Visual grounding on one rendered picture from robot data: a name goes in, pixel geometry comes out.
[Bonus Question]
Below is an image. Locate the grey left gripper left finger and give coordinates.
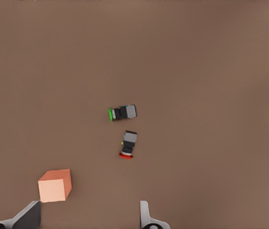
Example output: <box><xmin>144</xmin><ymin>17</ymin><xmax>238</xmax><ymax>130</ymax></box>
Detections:
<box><xmin>0</xmin><ymin>200</ymin><xmax>42</xmax><ymax>229</ymax></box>

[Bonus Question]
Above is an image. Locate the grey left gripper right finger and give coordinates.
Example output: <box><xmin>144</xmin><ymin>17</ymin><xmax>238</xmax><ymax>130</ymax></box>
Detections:
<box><xmin>140</xmin><ymin>200</ymin><xmax>171</xmax><ymax>229</ymax></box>

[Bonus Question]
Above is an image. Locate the orange cube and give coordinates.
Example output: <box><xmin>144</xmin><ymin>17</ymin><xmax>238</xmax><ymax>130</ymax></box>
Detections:
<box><xmin>38</xmin><ymin>168</ymin><xmax>73</xmax><ymax>204</ymax></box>

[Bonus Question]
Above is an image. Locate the red button switch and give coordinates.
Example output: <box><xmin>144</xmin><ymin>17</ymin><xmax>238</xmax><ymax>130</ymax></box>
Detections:
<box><xmin>118</xmin><ymin>130</ymin><xmax>138</xmax><ymax>160</ymax></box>

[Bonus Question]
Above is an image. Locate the green button switch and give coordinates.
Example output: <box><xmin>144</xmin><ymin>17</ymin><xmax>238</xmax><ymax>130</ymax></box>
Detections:
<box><xmin>108</xmin><ymin>104</ymin><xmax>138</xmax><ymax>123</ymax></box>

